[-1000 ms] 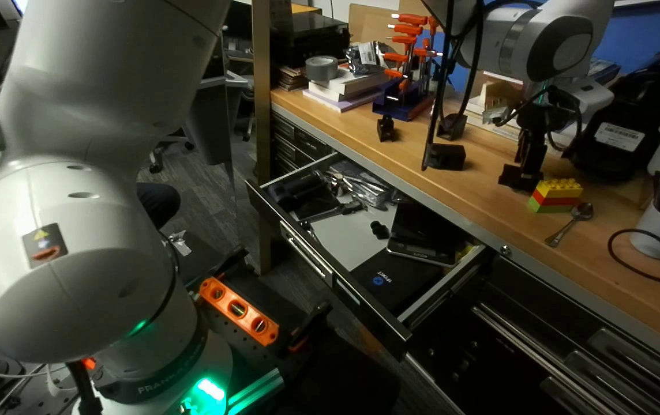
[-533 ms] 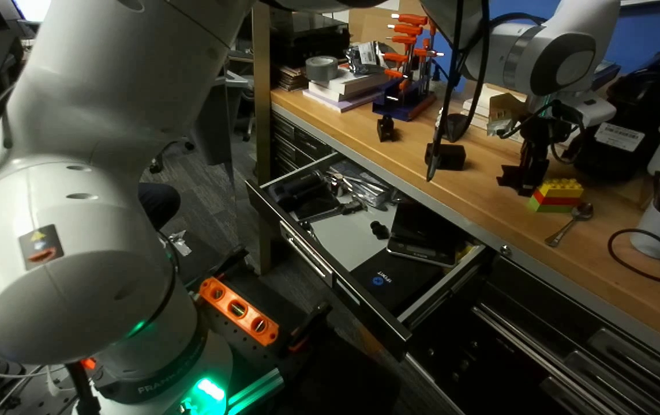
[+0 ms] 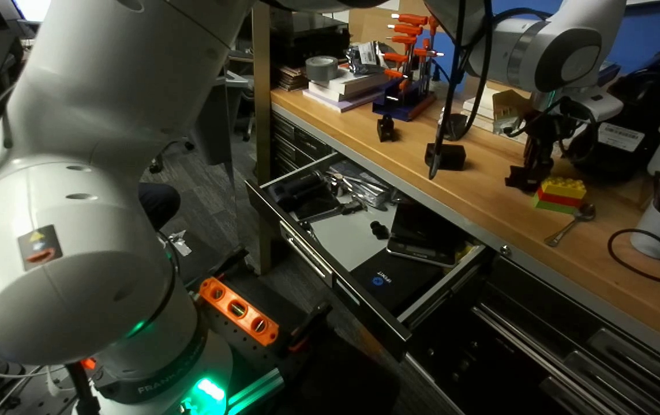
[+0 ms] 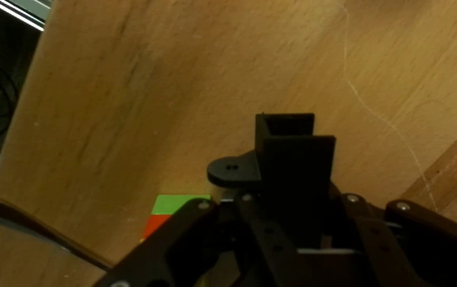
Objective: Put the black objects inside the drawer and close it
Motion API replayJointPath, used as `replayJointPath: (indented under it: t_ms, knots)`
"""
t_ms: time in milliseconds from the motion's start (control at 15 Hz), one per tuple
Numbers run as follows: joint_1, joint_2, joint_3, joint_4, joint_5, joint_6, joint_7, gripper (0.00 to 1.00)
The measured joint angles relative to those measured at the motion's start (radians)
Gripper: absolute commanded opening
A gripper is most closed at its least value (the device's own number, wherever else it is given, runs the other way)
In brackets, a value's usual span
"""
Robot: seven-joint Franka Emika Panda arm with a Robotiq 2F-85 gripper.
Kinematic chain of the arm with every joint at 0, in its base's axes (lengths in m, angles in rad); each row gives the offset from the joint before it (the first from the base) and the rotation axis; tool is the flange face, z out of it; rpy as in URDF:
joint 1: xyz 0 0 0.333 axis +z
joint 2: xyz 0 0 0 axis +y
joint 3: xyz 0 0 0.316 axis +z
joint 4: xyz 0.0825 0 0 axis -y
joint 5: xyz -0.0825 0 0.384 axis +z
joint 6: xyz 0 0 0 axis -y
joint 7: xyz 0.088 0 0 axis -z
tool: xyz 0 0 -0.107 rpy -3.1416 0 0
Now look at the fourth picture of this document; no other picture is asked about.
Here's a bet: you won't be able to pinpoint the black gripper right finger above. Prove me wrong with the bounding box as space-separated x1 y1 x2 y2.
342 194 457 287

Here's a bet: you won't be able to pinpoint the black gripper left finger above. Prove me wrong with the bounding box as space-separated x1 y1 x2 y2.
94 198 270 287

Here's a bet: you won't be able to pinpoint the black plastic bracket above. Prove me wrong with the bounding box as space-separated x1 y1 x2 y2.
206 114 335 249

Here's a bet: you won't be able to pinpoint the stacked toy bricks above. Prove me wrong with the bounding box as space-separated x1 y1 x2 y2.
142 195 208 240

